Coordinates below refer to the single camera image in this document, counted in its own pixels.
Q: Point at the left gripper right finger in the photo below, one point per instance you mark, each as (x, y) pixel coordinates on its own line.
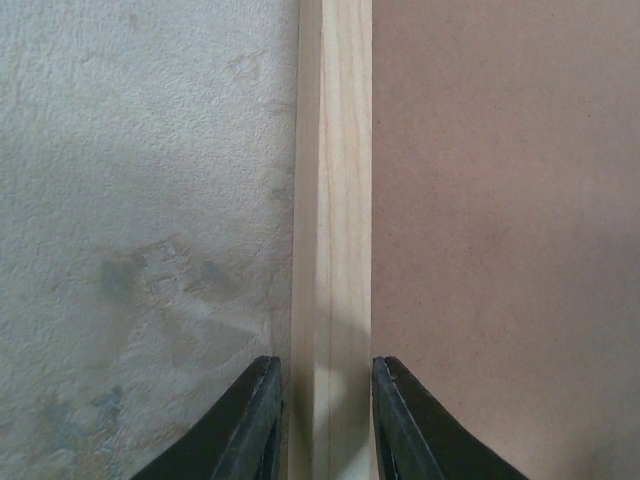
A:
(417, 438)

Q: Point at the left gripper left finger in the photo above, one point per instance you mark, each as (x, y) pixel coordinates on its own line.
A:
(239, 437)

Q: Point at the wooden photo frame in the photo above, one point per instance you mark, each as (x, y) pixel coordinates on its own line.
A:
(467, 200)

